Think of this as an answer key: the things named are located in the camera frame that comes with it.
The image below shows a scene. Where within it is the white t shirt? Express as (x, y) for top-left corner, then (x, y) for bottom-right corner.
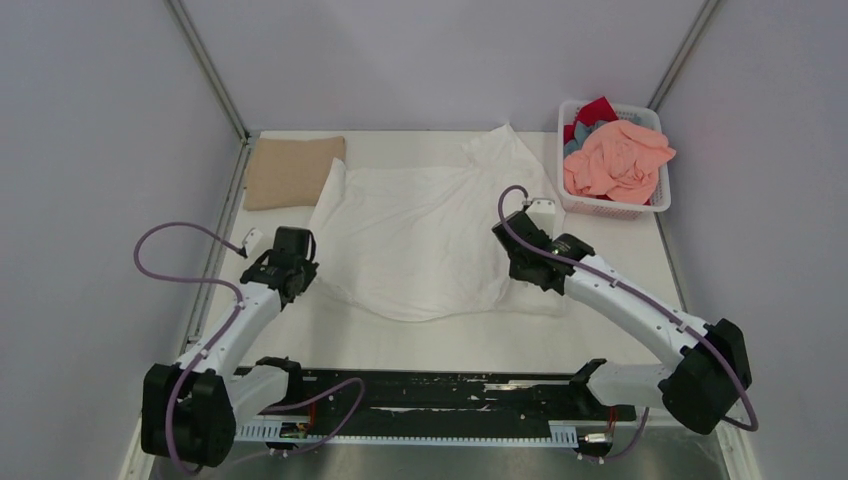
(309, 125), (565, 322)

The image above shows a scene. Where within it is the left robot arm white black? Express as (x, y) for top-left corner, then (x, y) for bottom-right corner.
(140, 227), (318, 471)

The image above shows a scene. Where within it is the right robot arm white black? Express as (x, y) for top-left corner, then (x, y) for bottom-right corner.
(492, 211), (752, 435)

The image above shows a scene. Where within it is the white plastic laundry basket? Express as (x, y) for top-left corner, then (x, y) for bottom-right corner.
(545, 100), (672, 220)

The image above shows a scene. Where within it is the folded tan t shirt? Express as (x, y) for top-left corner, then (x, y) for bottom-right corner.
(243, 136), (346, 211)

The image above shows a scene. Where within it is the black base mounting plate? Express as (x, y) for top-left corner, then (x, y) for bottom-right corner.
(264, 369), (637, 443)

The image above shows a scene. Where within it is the crumpled salmon pink t shirt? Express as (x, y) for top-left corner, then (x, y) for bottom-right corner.
(563, 120), (676, 205)

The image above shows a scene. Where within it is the grey blue t shirt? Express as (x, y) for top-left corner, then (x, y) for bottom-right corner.
(563, 120), (607, 158)

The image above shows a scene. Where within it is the red t shirt in basket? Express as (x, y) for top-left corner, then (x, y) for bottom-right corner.
(563, 97), (619, 141)

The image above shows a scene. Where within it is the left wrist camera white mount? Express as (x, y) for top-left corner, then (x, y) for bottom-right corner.
(239, 228), (265, 259)

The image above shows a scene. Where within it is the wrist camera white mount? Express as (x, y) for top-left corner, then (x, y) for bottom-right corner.
(239, 228), (265, 259)
(524, 198), (559, 237)

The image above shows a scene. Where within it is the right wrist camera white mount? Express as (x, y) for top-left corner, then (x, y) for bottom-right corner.
(524, 198), (559, 237)

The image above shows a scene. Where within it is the white slotted cable duct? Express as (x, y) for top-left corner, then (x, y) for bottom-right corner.
(235, 419), (578, 448)

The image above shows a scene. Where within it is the aluminium table edge rail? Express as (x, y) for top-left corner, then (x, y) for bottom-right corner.
(118, 132), (257, 479)

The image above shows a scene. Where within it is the left aluminium frame post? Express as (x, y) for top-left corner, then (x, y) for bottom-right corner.
(164, 0), (250, 144)

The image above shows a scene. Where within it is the aluminium frame post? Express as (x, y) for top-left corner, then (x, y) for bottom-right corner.
(164, 0), (250, 144)
(647, 0), (724, 111)

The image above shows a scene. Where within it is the right aluminium frame post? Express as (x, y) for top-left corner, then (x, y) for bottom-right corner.
(647, 0), (724, 111)

